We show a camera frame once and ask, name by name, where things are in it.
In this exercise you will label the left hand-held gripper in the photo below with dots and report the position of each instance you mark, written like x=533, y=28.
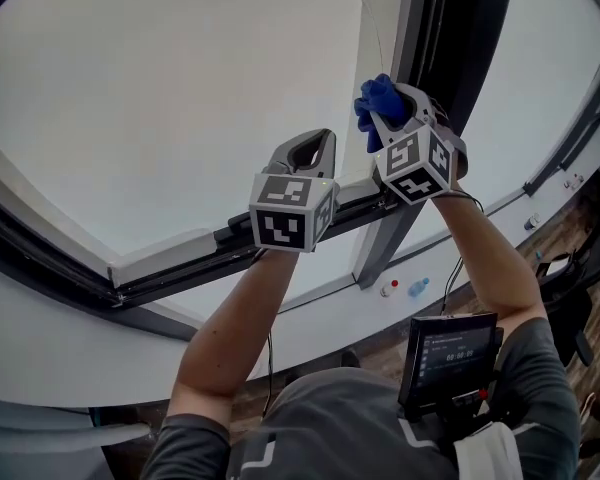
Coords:
x=280, y=228

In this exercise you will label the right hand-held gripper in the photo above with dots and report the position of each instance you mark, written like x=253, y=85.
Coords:
x=415, y=168

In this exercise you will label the blue cleaning cloth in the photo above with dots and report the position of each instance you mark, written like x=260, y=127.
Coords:
x=380, y=95

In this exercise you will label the black window frame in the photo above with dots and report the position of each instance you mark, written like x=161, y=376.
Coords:
x=455, y=43

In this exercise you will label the person's right forearm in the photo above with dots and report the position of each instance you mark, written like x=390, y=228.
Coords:
x=500, y=258

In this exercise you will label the person's left forearm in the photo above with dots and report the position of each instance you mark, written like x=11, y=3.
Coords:
x=230, y=328

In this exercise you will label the white bottle with red cap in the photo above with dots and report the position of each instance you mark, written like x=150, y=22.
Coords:
x=387, y=290

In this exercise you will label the small dark-capped bottle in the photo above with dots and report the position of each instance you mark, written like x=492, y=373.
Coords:
x=531, y=223

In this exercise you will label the black chest-mounted monitor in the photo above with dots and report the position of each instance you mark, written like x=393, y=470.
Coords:
x=450, y=358

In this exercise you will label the person's grey shirt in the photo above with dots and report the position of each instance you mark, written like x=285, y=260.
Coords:
x=340, y=428

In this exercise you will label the white towel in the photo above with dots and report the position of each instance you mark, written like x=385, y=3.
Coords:
x=485, y=453

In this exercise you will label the white insulated pipe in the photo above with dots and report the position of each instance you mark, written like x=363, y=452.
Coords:
x=30, y=410
x=55, y=440

